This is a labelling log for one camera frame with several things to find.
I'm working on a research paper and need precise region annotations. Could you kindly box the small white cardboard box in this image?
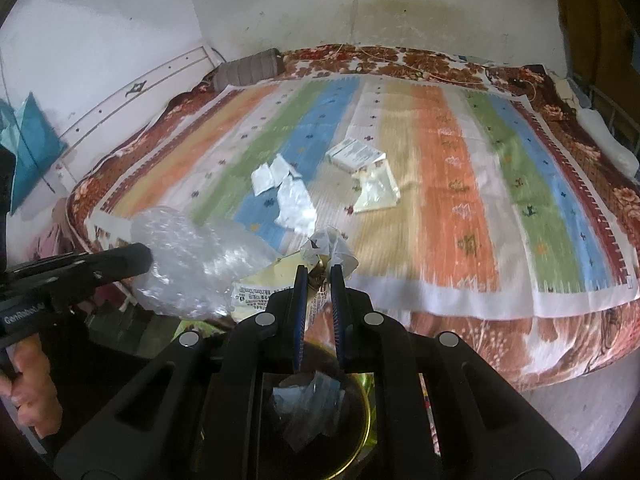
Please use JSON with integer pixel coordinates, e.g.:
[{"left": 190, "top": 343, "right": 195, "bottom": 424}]
[{"left": 326, "top": 138, "right": 385, "bottom": 171}]

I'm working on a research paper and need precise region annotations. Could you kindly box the crumpled white paper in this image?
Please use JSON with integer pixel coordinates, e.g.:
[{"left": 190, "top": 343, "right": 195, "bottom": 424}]
[{"left": 250, "top": 154, "right": 302, "bottom": 196}]

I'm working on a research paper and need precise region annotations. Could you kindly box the teal cloth bag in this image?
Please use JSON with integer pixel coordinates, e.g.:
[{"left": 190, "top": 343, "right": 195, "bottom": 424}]
[{"left": 0, "top": 92, "right": 69, "bottom": 216}]

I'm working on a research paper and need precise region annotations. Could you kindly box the white plastic wrapper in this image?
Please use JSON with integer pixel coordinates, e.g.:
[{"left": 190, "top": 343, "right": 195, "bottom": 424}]
[{"left": 273, "top": 177, "right": 319, "bottom": 235}]

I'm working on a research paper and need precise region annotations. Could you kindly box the yellow hanging garment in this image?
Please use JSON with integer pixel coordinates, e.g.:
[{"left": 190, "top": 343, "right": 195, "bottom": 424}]
[{"left": 557, "top": 0, "right": 640, "bottom": 92}]

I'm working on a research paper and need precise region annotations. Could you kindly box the grey striped pillow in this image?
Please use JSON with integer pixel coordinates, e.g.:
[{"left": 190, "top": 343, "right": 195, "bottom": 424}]
[{"left": 212, "top": 48, "right": 286, "bottom": 89}]

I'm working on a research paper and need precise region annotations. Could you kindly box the metal bed frame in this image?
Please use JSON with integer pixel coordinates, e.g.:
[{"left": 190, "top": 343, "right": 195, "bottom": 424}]
[{"left": 570, "top": 72, "right": 640, "bottom": 141}]

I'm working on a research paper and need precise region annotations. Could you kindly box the crumpled printed paper scrap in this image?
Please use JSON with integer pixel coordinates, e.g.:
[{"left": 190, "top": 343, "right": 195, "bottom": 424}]
[{"left": 300, "top": 226, "right": 359, "bottom": 279}]

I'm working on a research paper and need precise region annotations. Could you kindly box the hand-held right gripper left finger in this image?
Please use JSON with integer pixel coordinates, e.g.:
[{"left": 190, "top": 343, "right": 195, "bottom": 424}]
[{"left": 52, "top": 265, "right": 309, "bottom": 480}]

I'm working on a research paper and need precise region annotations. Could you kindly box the pink cloth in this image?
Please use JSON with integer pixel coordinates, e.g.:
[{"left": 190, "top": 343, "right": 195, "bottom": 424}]
[{"left": 24, "top": 197, "right": 82, "bottom": 262}]

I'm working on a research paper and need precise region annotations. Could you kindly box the white headboard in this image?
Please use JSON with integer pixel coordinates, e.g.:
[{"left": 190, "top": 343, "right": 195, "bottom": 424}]
[{"left": 50, "top": 45, "right": 224, "bottom": 173}]

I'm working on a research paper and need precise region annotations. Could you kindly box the person's left hand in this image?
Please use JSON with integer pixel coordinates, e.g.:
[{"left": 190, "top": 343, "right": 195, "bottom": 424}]
[{"left": 0, "top": 332, "right": 64, "bottom": 441}]

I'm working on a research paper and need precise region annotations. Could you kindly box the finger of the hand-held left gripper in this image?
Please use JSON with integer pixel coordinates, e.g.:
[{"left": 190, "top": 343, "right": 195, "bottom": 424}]
[{"left": 6, "top": 242, "right": 154, "bottom": 307}]

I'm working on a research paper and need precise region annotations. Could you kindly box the gold foil wrapper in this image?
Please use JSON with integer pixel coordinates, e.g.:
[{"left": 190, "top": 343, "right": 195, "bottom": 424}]
[{"left": 232, "top": 251, "right": 333, "bottom": 322}]

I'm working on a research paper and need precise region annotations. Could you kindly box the clear bubble wrap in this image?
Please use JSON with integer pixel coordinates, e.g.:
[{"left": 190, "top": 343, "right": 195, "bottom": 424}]
[{"left": 127, "top": 206, "right": 296, "bottom": 319}]

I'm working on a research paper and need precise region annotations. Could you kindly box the white pillow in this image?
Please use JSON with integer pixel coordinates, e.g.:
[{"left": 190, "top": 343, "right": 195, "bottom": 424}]
[{"left": 575, "top": 107, "right": 640, "bottom": 177}]

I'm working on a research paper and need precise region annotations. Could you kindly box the clear crumpled plastic bag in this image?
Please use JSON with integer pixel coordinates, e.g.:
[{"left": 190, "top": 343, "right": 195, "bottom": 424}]
[{"left": 272, "top": 371, "right": 352, "bottom": 453}]

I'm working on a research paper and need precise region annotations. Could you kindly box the dark round bin gold rim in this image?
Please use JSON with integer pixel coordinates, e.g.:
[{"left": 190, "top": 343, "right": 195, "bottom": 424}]
[{"left": 200, "top": 339, "right": 382, "bottom": 480}]

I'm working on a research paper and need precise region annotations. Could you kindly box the yellowish clear plastic bag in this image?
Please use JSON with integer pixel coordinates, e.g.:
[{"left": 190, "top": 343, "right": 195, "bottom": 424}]
[{"left": 350, "top": 162, "right": 401, "bottom": 214}]

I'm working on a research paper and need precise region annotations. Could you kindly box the floral red brown blanket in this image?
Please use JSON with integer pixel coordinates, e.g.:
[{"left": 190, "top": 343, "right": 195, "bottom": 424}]
[{"left": 67, "top": 44, "right": 640, "bottom": 392}]

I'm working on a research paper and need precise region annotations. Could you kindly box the striped pastel woven mat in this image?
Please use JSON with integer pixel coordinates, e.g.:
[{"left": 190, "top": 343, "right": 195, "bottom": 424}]
[{"left": 87, "top": 72, "right": 640, "bottom": 319}]

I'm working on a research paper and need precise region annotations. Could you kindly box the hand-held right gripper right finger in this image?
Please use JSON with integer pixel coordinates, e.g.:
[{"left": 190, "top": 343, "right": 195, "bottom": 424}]
[{"left": 330, "top": 263, "right": 587, "bottom": 480}]

